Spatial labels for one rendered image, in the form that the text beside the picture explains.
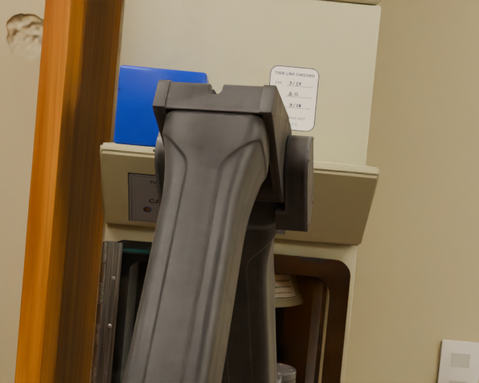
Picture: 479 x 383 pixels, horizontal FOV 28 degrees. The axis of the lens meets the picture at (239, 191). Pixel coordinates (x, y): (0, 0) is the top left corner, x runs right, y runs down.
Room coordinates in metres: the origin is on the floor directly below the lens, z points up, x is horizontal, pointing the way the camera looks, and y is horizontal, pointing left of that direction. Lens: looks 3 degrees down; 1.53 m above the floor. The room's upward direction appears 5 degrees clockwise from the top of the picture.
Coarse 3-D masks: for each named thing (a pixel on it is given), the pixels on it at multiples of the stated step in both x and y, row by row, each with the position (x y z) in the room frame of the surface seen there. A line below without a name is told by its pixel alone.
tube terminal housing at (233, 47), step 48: (144, 0) 1.20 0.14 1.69; (192, 0) 1.20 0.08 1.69; (240, 0) 1.20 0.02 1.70; (288, 0) 1.20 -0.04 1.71; (144, 48) 1.20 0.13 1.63; (192, 48) 1.20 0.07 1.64; (240, 48) 1.20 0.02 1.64; (288, 48) 1.20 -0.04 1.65; (336, 48) 1.20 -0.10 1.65; (336, 96) 1.20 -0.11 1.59; (336, 144) 1.20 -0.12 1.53; (144, 240) 1.20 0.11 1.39; (288, 240) 1.20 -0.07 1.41
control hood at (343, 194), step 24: (120, 144) 1.08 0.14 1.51; (120, 168) 1.10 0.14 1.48; (144, 168) 1.10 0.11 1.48; (336, 168) 1.09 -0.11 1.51; (360, 168) 1.09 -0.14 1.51; (120, 192) 1.13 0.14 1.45; (336, 192) 1.11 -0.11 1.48; (360, 192) 1.11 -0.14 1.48; (120, 216) 1.16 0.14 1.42; (312, 216) 1.14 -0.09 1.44; (336, 216) 1.14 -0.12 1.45; (360, 216) 1.14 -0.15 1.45; (312, 240) 1.18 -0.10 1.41; (336, 240) 1.17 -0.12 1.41; (360, 240) 1.17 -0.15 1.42
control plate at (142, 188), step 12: (132, 180) 1.11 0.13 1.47; (144, 180) 1.11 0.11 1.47; (132, 192) 1.13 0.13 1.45; (144, 192) 1.12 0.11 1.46; (156, 192) 1.12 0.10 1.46; (132, 204) 1.14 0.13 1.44; (144, 204) 1.14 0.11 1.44; (156, 204) 1.14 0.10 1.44; (132, 216) 1.16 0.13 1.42; (144, 216) 1.16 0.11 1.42; (156, 216) 1.15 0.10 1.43
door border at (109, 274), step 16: (112, 256) 1.18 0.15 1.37; (112, 272) 1.18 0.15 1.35; (112, 288) 1.18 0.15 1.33; (112, 304) 1.18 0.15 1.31; (96, 320) 1.18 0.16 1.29; (112, 320) 1.18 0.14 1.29; (112, 336) 1.18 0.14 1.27; (96, 352) 1.18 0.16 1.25; (112, 352) 1.18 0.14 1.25; (112, 368) 1.18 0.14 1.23
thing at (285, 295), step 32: (128, 256) 1.18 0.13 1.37; (288, 256) 1.18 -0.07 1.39; (128, 288) 1.18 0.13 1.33; (288, 288) 1.18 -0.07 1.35; (320, 288) 1.18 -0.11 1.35; (128, 320) 1.18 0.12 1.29; (288, 320) 1.18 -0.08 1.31; (320, 320) 1.18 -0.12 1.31; (128, 352) 1.18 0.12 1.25; (288, 352) 1.18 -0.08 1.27; (320, 352) 1.18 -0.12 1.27
